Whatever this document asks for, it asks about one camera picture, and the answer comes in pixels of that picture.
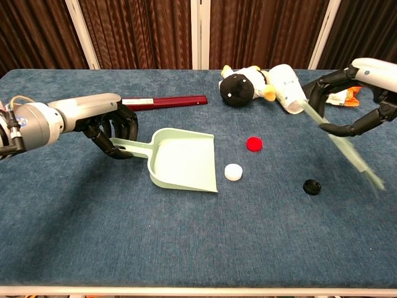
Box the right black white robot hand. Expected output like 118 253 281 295
302 58 397 137

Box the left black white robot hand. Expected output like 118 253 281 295
60 93 139 160

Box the mint green hand brush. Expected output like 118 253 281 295
300 98 386 192

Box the mint green dustpan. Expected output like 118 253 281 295
110 128 218 194

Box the black bottle cap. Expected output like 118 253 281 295
303 179 322 196

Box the red bottle cap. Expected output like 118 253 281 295
246 136 264 153

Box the white bottle cap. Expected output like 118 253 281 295
224 163 243 181

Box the crumpled orange white wrapper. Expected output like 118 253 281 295
325 86 364 107

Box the brown pleated divider panel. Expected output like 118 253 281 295
79 0 201 70
0 0 100 77
200 0 330 70
308 0 397 71

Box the dark red folded fan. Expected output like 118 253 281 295
121 94 208 112

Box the white paper cup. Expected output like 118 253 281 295
268 63 310 115

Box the black white plush toy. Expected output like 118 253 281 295
218 64 276 108

